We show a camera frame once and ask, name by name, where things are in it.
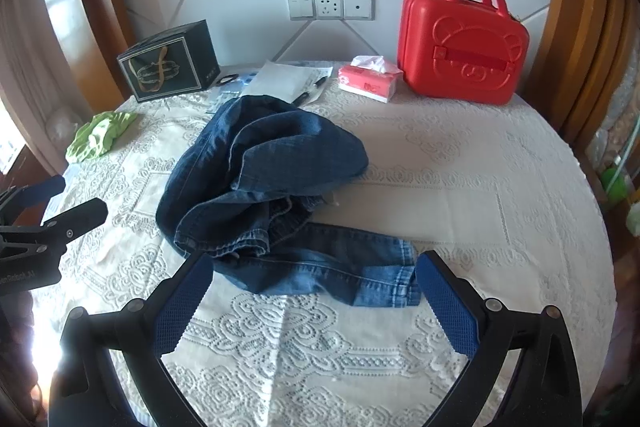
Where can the green cloth garment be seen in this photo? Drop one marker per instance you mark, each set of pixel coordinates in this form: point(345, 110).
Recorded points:
point(100, 134)

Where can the red plastic carry case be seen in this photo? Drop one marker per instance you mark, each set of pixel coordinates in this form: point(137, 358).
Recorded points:
point(460, 52)

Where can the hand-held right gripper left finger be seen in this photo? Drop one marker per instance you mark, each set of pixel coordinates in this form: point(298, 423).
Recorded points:
point(179, 312)

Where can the green round object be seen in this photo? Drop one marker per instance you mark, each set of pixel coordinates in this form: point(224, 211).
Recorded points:
point(615, 182)

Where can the blue denim jeans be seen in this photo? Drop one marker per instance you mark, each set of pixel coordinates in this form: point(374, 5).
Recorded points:
point(280, 142)

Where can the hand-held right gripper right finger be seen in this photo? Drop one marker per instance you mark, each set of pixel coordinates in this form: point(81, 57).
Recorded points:
point(446, 307)

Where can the red white small packet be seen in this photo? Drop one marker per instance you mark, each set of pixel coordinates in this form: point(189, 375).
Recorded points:
point(367, 82)

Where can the black pen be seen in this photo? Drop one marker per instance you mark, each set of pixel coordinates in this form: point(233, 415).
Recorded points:
point(310, 91)

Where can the pill blister pack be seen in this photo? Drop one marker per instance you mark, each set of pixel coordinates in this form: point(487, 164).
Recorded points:
point(224, 99)

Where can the white wall outlet plate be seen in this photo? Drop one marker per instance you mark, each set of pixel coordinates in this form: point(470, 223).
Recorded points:
point(358, 6)

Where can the white wall power socket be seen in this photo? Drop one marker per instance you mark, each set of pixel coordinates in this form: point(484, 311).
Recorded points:
point(329, 6)

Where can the white wall switch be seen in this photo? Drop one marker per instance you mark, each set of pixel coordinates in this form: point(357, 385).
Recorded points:
point(301, 7)

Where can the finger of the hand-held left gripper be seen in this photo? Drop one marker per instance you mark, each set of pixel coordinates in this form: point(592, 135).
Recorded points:
point(47, 188)
point(80, 214)

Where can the small blue packet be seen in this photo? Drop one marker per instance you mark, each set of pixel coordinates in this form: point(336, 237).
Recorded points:
point(246, 80)

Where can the black gift bag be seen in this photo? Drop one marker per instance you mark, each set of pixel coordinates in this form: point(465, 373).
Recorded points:
point(170, 62)

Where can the white lace tablecloth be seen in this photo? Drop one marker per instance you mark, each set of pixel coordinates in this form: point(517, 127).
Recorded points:
point(450, 207)

